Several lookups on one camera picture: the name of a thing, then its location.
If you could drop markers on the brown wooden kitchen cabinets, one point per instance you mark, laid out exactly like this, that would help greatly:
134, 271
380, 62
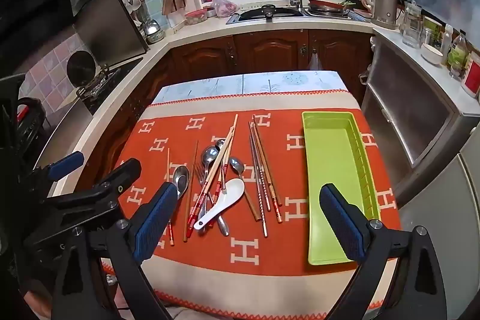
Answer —
270, 50

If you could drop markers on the pile of chopsticks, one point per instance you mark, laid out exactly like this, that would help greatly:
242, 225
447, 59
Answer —
192, 219

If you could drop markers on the red frying pan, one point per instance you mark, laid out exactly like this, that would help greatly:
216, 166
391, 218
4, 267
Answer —
326, 5

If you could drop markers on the hanging white plastic bag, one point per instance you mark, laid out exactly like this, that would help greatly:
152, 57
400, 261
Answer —
315, 62

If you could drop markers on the glass pitcher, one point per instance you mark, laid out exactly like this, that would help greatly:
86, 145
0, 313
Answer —
411, 25

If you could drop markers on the light blue patterned tablecloth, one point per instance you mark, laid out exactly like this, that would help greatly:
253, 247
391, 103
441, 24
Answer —
225, 84

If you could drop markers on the stainless steel stove guard panel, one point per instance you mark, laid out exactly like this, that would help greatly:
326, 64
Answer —
108, 27

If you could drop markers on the brown wooden chopstick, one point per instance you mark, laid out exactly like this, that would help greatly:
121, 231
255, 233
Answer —
278, 211
262, 155

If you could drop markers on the kitchen sink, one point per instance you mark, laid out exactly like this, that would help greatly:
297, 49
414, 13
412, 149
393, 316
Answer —
285, 12

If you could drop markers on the white plastic bottle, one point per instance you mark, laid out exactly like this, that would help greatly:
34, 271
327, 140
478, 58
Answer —
446, 42

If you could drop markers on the small lidded metal pot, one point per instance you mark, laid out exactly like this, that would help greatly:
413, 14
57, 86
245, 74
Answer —
153, 31

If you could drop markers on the round black pan lid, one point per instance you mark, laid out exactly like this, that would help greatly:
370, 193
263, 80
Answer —
80, 67

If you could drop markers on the large metal spoon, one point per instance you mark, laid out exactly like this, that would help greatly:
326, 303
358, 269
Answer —
181, 179

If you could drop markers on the stainless steel cabinet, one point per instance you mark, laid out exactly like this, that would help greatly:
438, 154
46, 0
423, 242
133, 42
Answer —
408, 110

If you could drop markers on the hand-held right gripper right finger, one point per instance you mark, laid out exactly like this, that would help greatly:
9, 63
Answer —
343, 226

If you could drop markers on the pink food container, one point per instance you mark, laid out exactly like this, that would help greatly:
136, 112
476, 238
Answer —
195, 17

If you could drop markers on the small metal spoon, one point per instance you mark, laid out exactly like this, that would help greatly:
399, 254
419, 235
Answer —
219, 144

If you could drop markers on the white ceramic spoon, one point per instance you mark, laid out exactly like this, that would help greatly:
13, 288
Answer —
232, 190

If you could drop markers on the medium metal spoon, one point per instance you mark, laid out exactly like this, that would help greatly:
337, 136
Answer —
209, 158

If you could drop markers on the metal fork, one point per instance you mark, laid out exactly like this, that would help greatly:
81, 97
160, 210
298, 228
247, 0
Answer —
201, 175

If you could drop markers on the white bowl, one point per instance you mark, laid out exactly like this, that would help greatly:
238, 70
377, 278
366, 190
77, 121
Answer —
431, 54

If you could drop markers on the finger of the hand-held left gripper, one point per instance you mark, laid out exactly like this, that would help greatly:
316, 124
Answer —
120, 175
67, 164

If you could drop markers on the glass bottle with green label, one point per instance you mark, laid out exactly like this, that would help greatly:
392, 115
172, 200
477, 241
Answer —
458, 55

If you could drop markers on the gas stove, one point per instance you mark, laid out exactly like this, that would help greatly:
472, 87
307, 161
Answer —
108, 80

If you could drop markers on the green plastic utensil tray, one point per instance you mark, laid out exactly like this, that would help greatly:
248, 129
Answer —
333, 158

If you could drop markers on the container with red label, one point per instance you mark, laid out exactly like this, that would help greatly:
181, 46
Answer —
471, 76

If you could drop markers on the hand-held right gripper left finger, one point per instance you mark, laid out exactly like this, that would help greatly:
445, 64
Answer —
155, 222

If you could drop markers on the orange printed blanket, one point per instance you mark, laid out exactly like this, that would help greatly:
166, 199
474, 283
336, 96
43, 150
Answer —
285, 248

